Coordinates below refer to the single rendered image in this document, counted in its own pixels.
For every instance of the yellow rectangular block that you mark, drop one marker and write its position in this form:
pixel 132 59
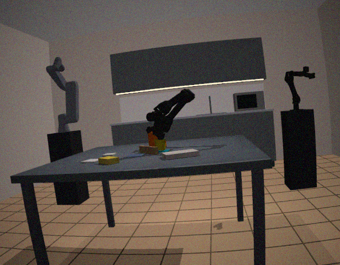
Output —
pixel 108 160

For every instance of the tan flat bar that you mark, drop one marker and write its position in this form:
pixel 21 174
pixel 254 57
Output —
pixel 148 150

